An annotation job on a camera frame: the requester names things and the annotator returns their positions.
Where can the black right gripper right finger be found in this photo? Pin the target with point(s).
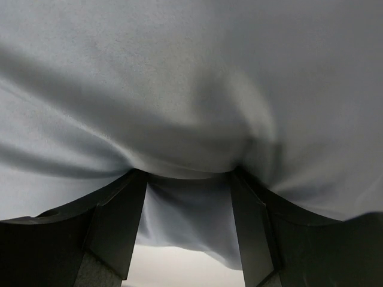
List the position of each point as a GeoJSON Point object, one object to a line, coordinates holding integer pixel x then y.
{"type": "Point", "coordinates": [283, 244]}

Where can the grey pillowcase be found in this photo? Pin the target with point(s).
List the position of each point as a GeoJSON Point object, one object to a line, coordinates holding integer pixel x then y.
{"type": "Point", "coordinates": [189, 90]}

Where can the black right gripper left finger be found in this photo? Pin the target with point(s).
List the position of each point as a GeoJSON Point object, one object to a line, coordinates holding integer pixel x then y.
{"type": "Point", "coordinates": [87, 242]}

